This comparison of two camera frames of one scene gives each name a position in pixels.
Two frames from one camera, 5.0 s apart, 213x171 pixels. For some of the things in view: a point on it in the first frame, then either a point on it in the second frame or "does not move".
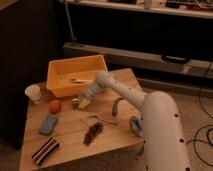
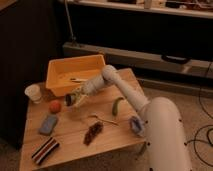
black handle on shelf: x=176 y=59 does not move
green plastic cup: x=83 y=102 -> x=69 y=99
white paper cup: x=34 y=91 does not move
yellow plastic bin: x=68 y=77 does not move
